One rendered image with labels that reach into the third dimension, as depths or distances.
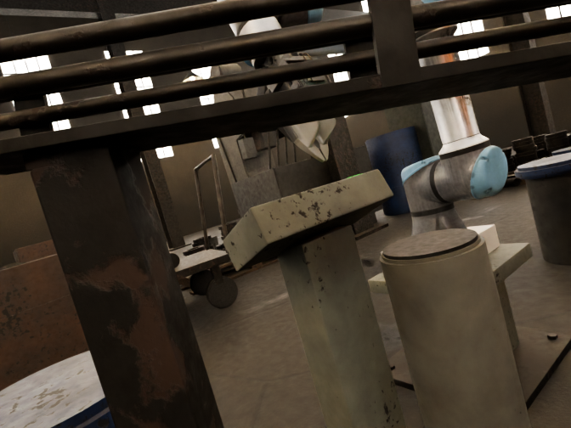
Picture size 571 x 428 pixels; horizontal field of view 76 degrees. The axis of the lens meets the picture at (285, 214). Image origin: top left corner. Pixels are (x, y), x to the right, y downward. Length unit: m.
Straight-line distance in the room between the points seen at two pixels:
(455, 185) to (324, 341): 0.58
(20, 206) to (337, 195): 11.35
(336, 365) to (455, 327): 0.18
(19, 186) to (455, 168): 11.33
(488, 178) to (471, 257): 0.54
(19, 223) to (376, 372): 11.31
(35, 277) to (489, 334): 1.86
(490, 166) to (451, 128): 0.13
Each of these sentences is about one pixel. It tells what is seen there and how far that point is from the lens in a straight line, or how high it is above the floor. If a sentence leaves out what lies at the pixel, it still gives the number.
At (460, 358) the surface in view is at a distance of 0.46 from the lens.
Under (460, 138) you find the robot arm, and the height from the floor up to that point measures 0.63.
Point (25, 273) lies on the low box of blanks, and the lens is 2.03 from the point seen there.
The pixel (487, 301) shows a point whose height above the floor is 0.45.
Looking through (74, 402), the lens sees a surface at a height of 0.43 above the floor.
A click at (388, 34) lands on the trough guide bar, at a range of 0.23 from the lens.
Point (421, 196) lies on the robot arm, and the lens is 1.06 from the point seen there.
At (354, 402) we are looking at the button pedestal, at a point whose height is 0.31.
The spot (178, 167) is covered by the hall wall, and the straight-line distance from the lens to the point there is 12.57.
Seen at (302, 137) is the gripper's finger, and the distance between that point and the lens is 0.60.
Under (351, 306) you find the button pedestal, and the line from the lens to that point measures 0.55.
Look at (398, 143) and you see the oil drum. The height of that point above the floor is 0.75.
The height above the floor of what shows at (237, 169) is 1.12.
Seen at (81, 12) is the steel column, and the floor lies 4.99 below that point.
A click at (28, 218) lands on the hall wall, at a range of 11.68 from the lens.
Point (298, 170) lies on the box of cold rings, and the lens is 3.44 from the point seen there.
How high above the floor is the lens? 0.63
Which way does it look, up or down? 4 degrees down
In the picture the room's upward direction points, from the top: 16 degrees counter-clockwise
